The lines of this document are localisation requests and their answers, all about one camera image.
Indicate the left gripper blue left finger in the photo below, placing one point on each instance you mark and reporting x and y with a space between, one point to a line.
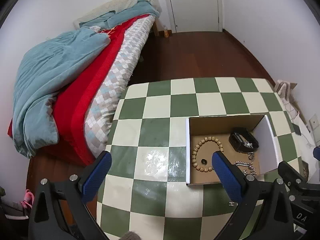
93 176

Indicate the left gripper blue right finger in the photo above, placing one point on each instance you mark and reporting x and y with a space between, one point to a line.
229 175

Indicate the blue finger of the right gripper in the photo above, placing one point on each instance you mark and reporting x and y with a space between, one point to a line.
316 153

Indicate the black fitness band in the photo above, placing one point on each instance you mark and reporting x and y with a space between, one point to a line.
242 141

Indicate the white paper bag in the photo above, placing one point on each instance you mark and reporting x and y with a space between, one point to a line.
308 166

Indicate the black smartphone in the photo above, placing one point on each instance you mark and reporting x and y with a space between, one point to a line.
296 129

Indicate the white cardboard box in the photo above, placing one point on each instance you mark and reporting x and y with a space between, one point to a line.
266 158

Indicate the green white checkered tablecloth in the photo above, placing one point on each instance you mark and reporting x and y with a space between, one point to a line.
145 190

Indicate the checkered grey white mattress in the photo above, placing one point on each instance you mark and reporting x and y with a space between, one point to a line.
99 116

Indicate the pink slipper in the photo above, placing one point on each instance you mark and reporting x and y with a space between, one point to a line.
28 199

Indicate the beige patterned tote bag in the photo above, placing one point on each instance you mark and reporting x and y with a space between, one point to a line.
284 90

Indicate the red bed sheet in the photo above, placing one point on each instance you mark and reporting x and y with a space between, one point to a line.
72 102

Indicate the light blue blanket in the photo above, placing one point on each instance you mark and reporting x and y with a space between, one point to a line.
51 65

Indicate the orange drink bottle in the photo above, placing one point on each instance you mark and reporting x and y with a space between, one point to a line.
166 33

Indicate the white door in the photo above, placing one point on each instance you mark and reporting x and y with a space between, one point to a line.
195 15

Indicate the cream pillow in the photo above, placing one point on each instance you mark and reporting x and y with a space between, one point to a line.
113 5

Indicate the white wall socket strip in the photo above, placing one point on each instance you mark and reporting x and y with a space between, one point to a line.
315 128

